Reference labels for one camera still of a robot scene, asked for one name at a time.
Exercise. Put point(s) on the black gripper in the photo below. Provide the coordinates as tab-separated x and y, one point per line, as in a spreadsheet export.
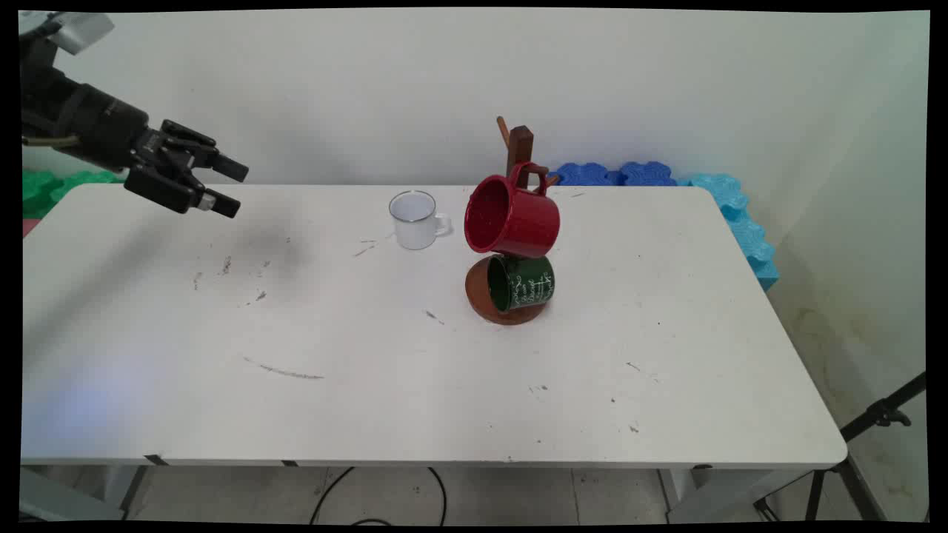
89	122

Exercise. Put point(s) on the red enamel mug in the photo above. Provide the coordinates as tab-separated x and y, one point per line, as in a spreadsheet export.
518	222

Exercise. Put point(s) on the green foam mat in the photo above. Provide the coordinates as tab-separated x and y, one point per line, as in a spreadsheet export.
38	194
89	178

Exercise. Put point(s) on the red foam mat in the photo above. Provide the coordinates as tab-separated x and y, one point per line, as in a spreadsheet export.
29	226

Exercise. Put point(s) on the white enamel mug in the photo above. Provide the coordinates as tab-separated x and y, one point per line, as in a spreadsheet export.
416	222

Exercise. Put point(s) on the grey table leg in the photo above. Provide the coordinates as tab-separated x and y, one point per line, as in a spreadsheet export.
133	490

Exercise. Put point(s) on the brown wooden mug tree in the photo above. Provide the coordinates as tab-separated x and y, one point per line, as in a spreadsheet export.
480	296

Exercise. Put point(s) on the green enamel mug with print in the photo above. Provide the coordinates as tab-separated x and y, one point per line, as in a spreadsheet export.
529	285

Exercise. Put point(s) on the dark blue foam mat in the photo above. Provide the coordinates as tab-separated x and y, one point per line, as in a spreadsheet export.
647	174
586	175

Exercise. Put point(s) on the light blue foam mat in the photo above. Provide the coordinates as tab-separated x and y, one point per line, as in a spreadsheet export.
755	252
717	192

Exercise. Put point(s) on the black tripod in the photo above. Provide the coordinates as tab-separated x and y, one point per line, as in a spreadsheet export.
874	418

